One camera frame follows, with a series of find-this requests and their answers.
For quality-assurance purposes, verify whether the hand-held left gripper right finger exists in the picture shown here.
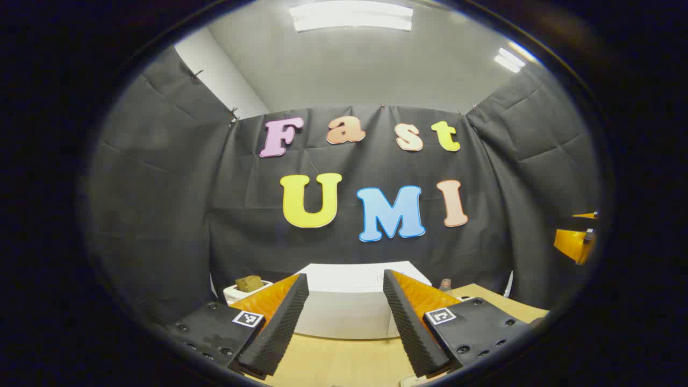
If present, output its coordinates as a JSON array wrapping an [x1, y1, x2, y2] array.
[[383, 269, 533, 378]]

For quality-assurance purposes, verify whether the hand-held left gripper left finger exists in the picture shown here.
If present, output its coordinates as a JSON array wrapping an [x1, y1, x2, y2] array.
[[164, 273, 310, 380]]

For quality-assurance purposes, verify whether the white microwave oven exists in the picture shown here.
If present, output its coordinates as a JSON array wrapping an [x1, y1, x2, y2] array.
[[293, 261, 432, 340]]

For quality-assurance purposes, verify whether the white toaster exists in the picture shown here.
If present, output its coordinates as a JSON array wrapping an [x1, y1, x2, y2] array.
[[223, 279, 274, 306]]

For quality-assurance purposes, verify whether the black backdrop cloth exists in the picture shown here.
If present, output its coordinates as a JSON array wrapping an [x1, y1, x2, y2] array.
[[86, 46, 601, 328]]

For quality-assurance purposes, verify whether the small ceiling light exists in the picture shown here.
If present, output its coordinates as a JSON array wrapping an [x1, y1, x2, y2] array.
[[494, 47, 526, 74]]

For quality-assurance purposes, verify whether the long ceiling light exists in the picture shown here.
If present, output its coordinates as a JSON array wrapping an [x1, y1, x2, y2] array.
[[289, 1, 413, 33]]

